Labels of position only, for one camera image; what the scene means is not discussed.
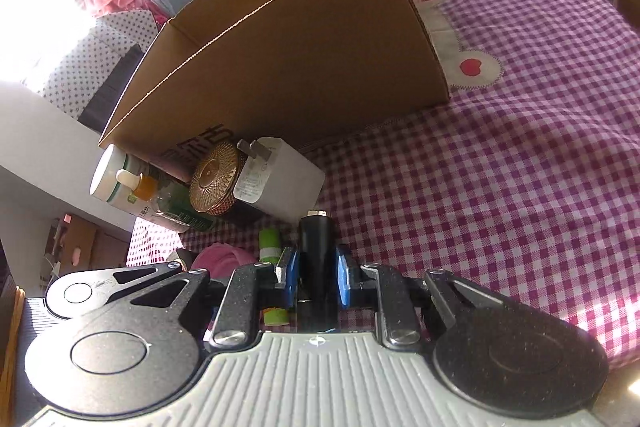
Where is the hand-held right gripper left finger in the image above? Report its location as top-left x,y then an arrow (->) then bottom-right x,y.
127,247 -> 301,349

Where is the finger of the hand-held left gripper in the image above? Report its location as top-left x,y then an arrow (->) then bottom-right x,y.
111,249 -> 197,298

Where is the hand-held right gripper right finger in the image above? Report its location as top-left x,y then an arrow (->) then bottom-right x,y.
335,244 -> 502,349

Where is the black cylinder tube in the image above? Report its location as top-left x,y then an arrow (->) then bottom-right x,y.
298,209 -> 336,334

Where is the brown cardboard box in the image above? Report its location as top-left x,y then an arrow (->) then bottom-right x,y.
97,0 -> 454,170

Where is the green white lip balm tube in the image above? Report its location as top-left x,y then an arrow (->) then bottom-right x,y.
258,229 -> 292,327

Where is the pink soft object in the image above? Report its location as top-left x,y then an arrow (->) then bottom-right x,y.
191,242 -> 257,279

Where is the wooden cabinet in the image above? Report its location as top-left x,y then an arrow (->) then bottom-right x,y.
44,211 -> 132,280

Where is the small orange dropper bottle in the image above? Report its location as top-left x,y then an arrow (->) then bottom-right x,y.
115,169 -> 157,222

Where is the gold round compact case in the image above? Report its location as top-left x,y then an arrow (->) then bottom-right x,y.
188,141 -> 247,216

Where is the white charger plug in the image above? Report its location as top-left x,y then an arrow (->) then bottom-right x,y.
233,136 -> 327,226

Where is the green bottle white cap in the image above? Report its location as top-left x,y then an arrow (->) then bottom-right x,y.
89,144 -> 217,234

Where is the white bed board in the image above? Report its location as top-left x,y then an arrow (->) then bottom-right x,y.
0,80 -> 137,234

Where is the dark cloth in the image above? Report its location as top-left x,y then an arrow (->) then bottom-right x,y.
81,44 -> 147,134

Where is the purple checked bed sheet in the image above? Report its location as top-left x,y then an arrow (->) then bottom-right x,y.
125,0 -> 640,360

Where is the white dotted cloth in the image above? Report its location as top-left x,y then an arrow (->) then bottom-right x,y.
42,9 -> 167,120

